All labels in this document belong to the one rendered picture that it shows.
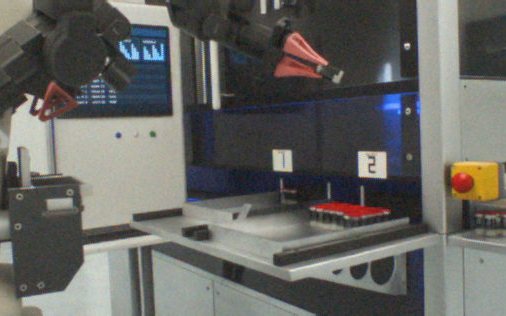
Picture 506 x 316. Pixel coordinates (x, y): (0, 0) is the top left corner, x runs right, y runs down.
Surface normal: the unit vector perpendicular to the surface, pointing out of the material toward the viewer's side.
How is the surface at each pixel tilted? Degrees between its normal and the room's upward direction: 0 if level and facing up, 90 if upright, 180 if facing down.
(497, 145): 90
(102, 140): 90
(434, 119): 90
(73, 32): 117
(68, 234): 90
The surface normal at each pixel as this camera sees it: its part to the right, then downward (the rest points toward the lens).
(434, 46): -0.82, 0.07
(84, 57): 0.68, 0.46
